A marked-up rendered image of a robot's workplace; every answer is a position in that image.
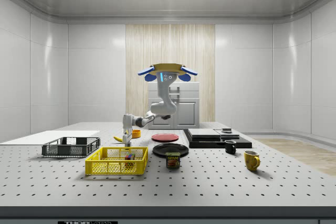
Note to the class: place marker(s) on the white cabinet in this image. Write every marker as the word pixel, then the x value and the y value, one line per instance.
pixel 187 111

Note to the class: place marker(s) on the yellow bowl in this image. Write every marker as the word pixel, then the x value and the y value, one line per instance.
pixel 136 134

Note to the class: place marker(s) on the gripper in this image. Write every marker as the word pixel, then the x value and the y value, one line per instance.
pixel 127 138

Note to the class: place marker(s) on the white board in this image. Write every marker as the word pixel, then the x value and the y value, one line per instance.
pixel 39 136

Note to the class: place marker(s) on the red plate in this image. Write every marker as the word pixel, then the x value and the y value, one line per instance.
pixel 165 137

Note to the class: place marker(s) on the yellow basket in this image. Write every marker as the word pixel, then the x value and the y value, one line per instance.
pixel 113 167

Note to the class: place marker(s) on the black stove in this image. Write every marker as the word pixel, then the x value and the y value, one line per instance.
pixel 204 133

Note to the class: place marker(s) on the dark grey basket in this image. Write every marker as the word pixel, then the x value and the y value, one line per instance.
pixel 90 145

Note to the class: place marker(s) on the black plate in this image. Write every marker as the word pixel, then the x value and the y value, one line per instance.
pixel 162 149

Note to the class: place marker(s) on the yellow mug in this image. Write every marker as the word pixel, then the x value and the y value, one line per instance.
pixel 250 159

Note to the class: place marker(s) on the black mug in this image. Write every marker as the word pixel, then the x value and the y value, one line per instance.
pixel 230 147

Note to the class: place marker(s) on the flat-sided can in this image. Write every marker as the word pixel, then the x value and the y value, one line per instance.
pixel 173 160

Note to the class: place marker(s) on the banana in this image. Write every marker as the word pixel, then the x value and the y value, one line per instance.
pixel 118 139

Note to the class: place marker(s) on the puzzle cube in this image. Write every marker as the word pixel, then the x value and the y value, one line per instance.
pixel 129 157

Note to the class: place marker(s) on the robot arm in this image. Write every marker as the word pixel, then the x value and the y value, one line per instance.
pixel 164 95

